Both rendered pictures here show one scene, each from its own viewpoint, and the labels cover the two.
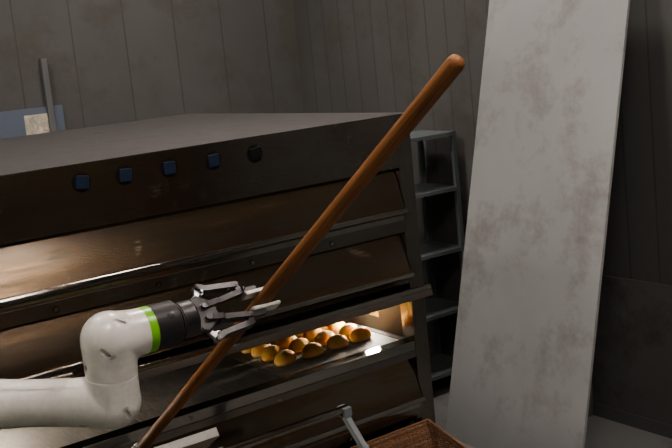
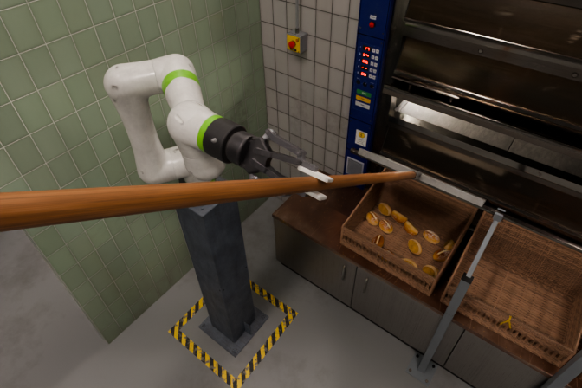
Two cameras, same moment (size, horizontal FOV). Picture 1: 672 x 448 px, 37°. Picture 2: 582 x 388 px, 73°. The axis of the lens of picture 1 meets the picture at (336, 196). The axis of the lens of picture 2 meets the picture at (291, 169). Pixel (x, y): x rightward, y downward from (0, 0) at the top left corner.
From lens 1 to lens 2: 189 cm
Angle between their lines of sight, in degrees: 72
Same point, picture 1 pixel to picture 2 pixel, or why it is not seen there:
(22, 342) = (450, 60)
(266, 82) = not seen: outside the picture
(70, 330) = (485, 69)
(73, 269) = (507, 29)
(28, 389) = not seen: hidden behind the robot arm
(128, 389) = (190, 164)
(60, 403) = not seen: hidden behind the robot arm
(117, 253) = (552, 33)
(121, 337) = (173, 131)
